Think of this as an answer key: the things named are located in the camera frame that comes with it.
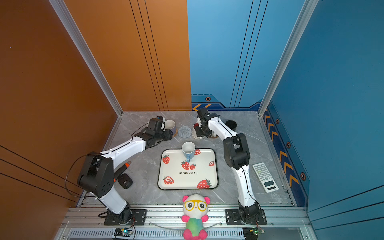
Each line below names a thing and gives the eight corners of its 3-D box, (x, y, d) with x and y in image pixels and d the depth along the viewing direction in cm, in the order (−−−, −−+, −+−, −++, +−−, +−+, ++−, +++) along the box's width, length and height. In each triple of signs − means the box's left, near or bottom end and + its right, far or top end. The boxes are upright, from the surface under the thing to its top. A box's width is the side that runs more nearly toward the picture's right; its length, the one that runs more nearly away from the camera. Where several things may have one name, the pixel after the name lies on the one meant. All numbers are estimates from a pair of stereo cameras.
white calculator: (266, 193, 83) (267, 192, 81) (251, 166, 93) (252, 164, 92) (278, 189, 84) (279, 188, 83) (262, 163, 95) (263, 161, 93)
